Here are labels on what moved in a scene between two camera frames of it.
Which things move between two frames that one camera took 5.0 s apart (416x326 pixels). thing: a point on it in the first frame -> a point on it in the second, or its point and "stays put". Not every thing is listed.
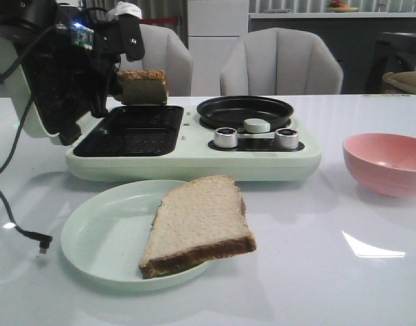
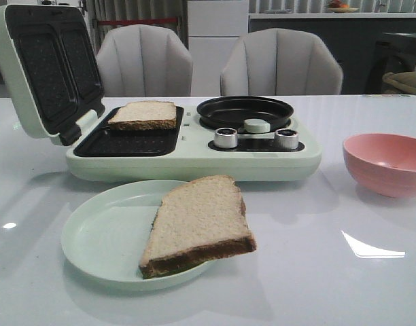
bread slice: x=141 y=87 -> x=145 y=115
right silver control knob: x=286 y=138 stays put
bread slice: x=204 y=219 stays put
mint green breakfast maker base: x=169 y=142 stays put
